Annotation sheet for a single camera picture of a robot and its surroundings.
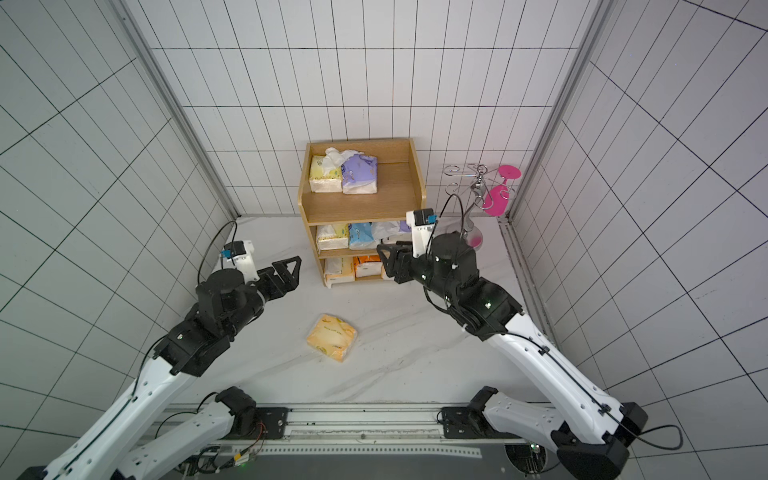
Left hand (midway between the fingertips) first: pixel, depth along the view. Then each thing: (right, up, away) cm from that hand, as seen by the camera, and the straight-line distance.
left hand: (287, 270), depth 70 cm
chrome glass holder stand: (+55, +23, +23) cm, 64 cm away
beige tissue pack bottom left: (+8, -3, +26) cm, 27 cm away
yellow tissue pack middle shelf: (+7, +8, +15) cm, 19 cm away
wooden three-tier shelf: (+15, +19, +11) cm, 27 cm away
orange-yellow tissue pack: (+8, -21, +13) cm, 26 cm away
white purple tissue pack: (+25, +10, +15) cm, 31 cm away
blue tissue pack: (+17, +8, +15) cm, 24 cm away
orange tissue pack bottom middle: (+18, -2, +25) cm, 30 cm away
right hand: (+22, +5, -7) cm, 23 cm away
